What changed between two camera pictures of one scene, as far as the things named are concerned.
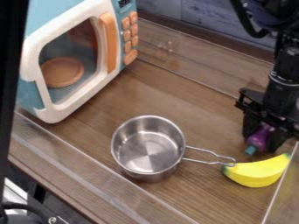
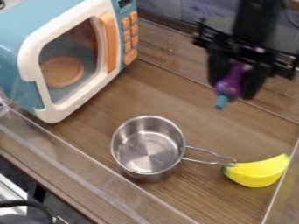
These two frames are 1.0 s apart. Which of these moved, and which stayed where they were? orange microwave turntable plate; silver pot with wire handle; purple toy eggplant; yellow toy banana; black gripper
Moved: purple toy eggplant; black gripper
Stayed: silver pot with wire handle; yellow toy banana; orange microwave turntable plate
